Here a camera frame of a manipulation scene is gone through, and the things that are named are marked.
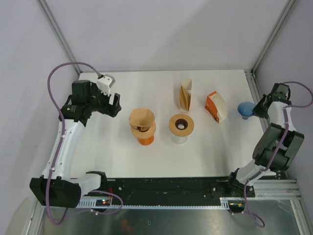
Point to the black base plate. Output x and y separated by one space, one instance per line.
179 201

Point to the aluminium frame rail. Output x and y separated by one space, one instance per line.
276 188

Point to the grey cable duct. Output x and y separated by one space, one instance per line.
92 203

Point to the right frame post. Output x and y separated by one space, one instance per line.
282 20

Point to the orange glass beaker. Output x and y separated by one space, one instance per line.
146 141

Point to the pink glass dripper cone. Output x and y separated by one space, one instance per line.
141 124

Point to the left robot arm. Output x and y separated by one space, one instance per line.
55 186

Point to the white coffee filter pack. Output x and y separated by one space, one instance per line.
216 106

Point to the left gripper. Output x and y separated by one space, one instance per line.
109 109

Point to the brown coffee filter pack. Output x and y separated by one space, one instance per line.
185 95

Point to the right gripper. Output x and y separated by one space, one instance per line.
257 111

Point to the blue glass dripper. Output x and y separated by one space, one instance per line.
245 109

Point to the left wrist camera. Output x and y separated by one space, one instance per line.
104 83

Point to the left frame post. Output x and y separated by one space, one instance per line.
56 29

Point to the brown paper coffee filter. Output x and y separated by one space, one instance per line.
141 112

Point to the frame post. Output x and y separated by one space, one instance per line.
56 29
282 20

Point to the clear glass dripper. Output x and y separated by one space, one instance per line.
179 140

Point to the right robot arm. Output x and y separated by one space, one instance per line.
280 142

